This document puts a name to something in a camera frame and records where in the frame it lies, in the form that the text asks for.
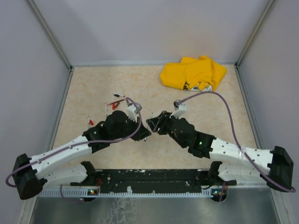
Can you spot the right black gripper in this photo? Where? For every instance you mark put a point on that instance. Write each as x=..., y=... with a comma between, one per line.
x=156, y=122

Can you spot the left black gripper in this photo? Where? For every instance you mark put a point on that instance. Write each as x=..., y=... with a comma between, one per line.
x=143, y=133

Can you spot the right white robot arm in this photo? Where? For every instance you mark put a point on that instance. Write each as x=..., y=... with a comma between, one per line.
x=230, y=163

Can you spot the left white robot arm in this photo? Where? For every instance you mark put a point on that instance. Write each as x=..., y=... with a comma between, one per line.
x=33, y=174

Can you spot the dark red pen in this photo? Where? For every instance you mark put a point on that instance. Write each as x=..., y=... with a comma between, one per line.
x=115, y=102

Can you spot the black capped marker pen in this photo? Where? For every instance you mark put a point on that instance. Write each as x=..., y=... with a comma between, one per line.
x=118, y=95

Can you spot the yellow folded t-shirt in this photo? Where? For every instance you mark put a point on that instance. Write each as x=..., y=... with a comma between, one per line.
x=192, y=74

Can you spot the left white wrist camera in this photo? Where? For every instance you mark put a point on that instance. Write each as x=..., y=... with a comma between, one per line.
x=132, y=111

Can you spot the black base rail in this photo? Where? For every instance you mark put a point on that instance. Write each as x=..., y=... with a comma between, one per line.
x=151, y=180

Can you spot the white slotted cable duct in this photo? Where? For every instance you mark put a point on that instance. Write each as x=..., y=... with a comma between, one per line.
x=90, y=193

